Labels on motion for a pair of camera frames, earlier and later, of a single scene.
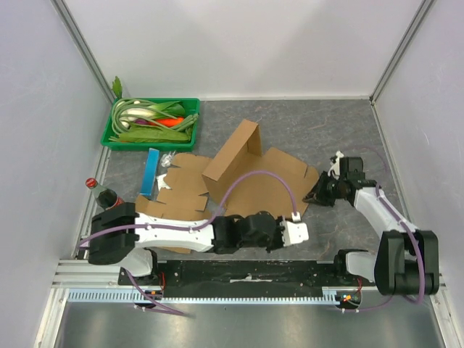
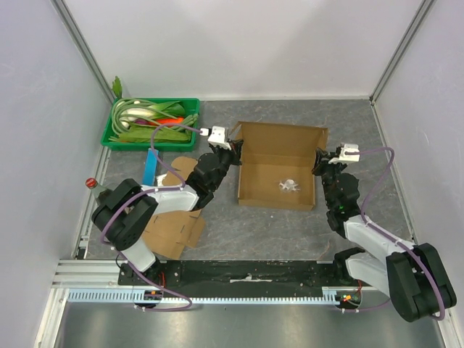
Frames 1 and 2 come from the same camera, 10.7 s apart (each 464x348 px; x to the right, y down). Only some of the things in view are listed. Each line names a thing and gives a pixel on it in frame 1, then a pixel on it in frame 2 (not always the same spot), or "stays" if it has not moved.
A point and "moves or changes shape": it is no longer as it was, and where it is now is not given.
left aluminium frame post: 77,40 stays
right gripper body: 329,187 -> 325,164
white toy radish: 128,115 stays
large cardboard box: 241,156 moves or changes shape
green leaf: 117,88 stays
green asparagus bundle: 187,124 stays
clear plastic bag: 166,159 -> 288,185
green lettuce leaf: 153,135 stays
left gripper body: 278,238 -> 228,157
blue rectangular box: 149,172 stays
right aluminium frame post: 423,9 stays
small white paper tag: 161,183 stays
